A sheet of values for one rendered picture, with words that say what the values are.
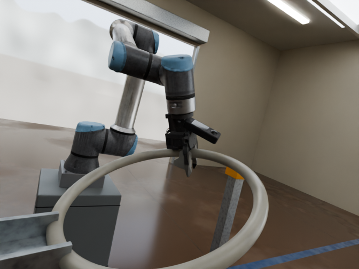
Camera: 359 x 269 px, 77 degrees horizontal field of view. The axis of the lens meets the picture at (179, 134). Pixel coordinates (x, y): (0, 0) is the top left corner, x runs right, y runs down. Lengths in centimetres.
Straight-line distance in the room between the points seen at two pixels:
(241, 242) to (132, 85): 104
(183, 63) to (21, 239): 54
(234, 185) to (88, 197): 94
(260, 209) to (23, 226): 45
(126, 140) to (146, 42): 54
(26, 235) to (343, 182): 644
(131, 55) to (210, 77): 573
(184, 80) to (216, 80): 590
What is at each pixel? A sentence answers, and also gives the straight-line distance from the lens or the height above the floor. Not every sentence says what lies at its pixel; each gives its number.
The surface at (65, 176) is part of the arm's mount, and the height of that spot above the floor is 91.
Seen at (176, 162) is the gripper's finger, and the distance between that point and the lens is 74.
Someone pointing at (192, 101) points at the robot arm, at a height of 140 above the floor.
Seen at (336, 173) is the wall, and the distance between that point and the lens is 669.
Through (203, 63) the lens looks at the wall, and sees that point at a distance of 630.
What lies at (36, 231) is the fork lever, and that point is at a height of 107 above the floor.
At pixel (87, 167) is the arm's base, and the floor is 96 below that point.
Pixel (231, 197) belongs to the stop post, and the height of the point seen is 86.
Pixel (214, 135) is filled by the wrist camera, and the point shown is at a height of 131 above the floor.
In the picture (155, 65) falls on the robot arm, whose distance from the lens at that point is 75.
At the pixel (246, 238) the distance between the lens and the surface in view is 42.
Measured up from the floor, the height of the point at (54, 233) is 109.
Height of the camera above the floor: 136
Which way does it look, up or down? 5 degrees down
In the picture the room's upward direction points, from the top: 12 degrees clockwise
